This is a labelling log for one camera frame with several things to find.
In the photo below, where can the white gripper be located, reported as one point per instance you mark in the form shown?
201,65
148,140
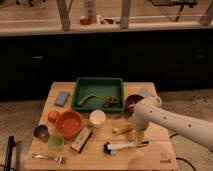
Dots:
140,124

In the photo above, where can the yellow banana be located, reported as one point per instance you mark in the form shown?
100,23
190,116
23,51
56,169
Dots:
122,129

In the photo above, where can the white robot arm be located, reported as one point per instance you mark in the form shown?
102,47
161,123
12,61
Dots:
150,109

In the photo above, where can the dark brown bowl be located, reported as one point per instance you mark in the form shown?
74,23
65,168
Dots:
130,103

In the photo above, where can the red bowl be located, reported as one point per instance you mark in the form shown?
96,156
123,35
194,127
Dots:
69,124

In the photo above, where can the dark grape bunch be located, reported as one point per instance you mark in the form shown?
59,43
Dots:
111,101

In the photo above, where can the white cup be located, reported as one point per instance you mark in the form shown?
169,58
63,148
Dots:
97,118

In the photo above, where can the grey cloth piece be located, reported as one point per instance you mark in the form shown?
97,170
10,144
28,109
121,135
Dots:
144,92

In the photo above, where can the wooden eraser block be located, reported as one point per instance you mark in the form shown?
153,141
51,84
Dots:
80,141

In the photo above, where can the green plastic tray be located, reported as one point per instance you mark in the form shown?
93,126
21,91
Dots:
103,88

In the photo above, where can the green chili pepper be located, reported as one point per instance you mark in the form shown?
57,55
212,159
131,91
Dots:
84,99

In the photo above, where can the metal fork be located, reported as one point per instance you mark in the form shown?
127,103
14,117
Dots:
59,160

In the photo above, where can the green cup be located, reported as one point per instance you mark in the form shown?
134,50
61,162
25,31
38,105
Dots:
56,142

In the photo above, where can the blue sponge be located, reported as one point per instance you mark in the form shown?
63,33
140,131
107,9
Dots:
61,98

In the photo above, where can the orange fruit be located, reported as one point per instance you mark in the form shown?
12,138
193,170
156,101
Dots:
53,115

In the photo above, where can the metal cup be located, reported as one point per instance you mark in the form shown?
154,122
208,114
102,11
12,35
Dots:
41,132

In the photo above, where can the red object on shelf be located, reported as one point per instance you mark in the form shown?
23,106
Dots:
85,21

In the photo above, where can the black pole stand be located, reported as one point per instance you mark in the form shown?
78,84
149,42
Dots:
8,158

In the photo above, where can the white handled brush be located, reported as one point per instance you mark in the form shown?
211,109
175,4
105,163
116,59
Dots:
113,148

